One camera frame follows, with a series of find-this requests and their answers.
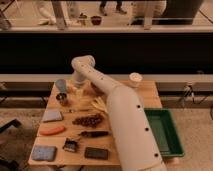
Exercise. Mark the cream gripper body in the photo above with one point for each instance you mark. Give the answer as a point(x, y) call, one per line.
point(79, 92)

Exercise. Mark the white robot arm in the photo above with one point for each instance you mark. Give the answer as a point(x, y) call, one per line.
point(136, 145)

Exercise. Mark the small metal cup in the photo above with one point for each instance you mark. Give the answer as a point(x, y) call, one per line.
point(62, 99)

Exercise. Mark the blue-grey plastic cup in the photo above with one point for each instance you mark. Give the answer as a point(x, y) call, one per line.
point(61, 85)

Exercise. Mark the white paper cup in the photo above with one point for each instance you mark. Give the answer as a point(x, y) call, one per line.
point(135, 79)

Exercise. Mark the metal utensil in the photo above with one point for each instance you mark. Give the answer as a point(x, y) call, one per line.
point(78, 110)

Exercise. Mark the yellow banana bunch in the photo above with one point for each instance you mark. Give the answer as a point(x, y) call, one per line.
point(99, 104)

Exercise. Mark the bunch of dark grapes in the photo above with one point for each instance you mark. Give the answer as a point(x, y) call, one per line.
point(88, 121)

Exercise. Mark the blue-grey cloth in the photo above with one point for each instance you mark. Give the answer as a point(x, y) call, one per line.
point(52, 115)

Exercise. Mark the wooden table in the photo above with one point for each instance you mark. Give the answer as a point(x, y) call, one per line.
point(95, 146)

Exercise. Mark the orange carrot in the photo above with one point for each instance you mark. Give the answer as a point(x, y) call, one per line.
point(53, 131)

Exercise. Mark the small metal binder clip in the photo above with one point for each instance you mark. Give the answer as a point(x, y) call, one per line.
point(71, 145)

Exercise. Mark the black rectangular block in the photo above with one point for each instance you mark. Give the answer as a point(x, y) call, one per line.
point(96, 153)

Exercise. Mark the blue sponge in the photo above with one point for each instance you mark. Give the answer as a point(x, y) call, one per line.
point(44, 153)

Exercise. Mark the dark bowl in background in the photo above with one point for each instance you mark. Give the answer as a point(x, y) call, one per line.
point(96, 20)

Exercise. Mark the green plastic tray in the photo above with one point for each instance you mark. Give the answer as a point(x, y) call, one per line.
point(165, 133)

